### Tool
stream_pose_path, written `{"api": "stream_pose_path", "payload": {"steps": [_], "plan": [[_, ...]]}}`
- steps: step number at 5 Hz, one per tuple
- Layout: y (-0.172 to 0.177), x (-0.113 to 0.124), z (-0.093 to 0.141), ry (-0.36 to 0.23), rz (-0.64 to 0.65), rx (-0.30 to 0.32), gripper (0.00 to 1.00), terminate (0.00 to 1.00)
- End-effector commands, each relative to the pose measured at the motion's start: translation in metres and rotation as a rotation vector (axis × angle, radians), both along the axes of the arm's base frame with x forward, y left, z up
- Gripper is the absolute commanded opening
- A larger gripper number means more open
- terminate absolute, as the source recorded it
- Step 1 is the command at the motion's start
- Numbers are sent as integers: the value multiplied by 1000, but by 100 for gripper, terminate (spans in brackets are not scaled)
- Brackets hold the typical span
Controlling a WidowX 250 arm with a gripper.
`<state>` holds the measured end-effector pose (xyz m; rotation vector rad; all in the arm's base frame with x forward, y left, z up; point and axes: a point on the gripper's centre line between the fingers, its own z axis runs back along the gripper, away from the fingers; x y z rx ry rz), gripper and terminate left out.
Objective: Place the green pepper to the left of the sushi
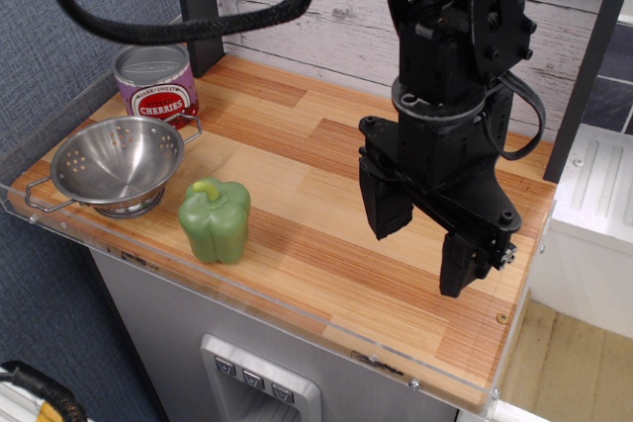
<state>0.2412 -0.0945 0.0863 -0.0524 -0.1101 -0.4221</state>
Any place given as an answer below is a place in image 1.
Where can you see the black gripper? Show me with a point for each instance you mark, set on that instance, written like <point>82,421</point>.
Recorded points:
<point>441,158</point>

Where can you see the green toy bell pepper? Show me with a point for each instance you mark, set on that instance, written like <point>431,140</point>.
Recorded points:
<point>214,216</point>

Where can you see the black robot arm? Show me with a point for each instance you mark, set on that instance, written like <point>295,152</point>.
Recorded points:
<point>453,96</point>

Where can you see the white toy sink counter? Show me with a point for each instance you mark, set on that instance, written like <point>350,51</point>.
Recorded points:
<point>584,266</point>

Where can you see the silver toy fridge cabinet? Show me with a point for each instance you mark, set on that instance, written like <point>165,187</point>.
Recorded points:
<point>167,323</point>

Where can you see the cherries tin can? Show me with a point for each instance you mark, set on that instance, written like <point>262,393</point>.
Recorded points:
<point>157,82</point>

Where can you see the small steel colander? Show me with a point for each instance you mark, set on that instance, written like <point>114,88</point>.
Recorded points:
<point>119,166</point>

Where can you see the black right frame post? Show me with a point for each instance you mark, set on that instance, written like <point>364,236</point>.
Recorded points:
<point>599,39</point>

